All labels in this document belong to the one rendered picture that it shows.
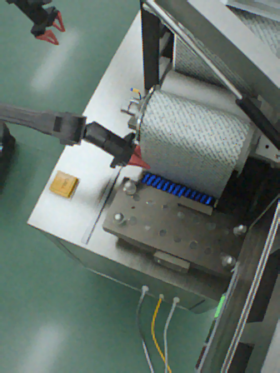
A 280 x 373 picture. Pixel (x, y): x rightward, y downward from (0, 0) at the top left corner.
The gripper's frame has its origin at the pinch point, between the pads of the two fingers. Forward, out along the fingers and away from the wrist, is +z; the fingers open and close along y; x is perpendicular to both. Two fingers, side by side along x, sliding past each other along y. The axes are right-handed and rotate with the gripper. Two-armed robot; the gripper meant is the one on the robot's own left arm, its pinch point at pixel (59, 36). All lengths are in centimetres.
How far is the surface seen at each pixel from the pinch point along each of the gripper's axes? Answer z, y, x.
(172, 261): 29, -62, -46
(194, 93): 9, -24, -53
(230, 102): 13, -24, -61
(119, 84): 23.5, -5.0, -11.7
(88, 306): 101, -80, 35
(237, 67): -37, -55, -86
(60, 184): 18, -47, -7
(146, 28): 0.7, -4.8, -36.7
